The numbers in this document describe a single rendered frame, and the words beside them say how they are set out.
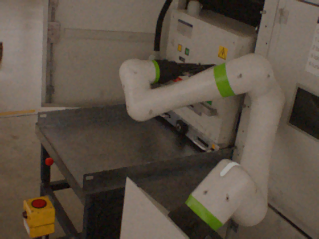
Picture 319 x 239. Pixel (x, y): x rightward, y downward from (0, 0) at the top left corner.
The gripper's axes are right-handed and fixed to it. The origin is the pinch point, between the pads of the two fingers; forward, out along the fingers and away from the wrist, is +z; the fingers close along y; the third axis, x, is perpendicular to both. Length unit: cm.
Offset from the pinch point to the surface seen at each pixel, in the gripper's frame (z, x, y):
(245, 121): 9.8, -17.6, 17.4
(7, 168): -48, -123, -148
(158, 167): -27.1, -34.1, 13.8
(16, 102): -10, -123, -266
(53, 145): -57, -38, -22
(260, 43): 10.0, 15.0, 16.3
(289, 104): 7.8, -1.0, 39.2
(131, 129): -17.5, -38.3, -26.8
